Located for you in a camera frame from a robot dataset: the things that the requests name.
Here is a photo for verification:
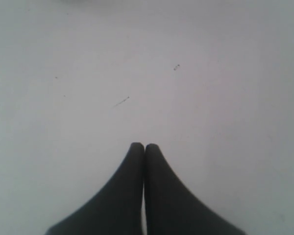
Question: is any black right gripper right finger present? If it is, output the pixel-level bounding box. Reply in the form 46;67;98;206
145;144;244;235

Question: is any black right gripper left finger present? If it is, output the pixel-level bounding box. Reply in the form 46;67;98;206
46;142;145;235

